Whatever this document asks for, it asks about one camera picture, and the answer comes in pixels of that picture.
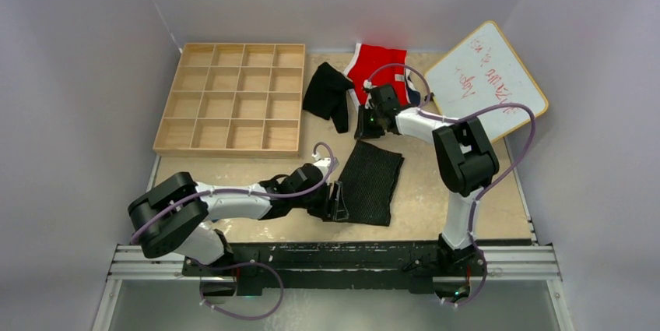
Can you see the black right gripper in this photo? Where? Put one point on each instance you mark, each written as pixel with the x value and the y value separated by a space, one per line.
pixel 362 131

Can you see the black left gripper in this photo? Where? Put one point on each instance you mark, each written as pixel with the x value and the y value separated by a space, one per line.
pixel 333 211

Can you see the black striped underwear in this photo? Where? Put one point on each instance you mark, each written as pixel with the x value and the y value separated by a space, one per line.
pixel 369 179

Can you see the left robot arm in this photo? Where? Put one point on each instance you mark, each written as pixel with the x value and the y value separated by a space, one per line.
pixel 173 217

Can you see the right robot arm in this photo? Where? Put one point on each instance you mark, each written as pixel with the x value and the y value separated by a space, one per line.
pixel 466 160

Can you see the plain black underwear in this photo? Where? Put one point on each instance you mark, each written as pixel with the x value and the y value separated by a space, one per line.
pixel 326 96

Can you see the red white blue underwear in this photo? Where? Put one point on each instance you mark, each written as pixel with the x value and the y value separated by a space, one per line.
pixel 367 59

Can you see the wooden compartment tray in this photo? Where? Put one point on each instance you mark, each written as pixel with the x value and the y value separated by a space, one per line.
pixel 234 100

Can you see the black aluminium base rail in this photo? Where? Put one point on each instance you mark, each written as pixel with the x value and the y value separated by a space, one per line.
pixel 413 266

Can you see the white board with wooden frame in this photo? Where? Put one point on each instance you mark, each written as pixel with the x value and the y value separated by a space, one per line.
pixel 480 71

